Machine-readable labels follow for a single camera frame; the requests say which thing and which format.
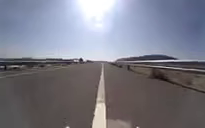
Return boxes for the dry bush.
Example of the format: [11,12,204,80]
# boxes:
[149,68,170,82]

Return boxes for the dry roadside strip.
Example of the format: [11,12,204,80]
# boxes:
[0,63,71,75]

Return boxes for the long grey guardrail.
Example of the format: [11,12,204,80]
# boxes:
[0,59,78,71]

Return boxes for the white painted road line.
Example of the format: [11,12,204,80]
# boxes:
[91,63,108,128]

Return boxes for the metal guardrail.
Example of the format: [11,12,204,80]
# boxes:
[115,60,205,75]

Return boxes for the dry sandy roadside verge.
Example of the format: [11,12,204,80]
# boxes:
[110,62,205,96]

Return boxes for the grey asphalt road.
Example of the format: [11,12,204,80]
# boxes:
[0,61,205,128]

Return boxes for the dark hill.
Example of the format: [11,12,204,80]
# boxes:
[115,54,178,62]

